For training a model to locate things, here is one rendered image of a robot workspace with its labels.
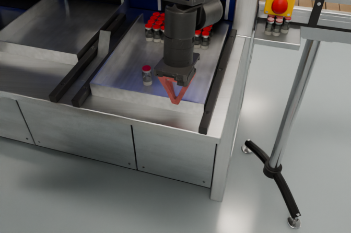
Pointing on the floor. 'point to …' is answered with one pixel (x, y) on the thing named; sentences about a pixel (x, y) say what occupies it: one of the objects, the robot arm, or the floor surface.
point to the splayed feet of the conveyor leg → (294, 222)
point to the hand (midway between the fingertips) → (175, 100)
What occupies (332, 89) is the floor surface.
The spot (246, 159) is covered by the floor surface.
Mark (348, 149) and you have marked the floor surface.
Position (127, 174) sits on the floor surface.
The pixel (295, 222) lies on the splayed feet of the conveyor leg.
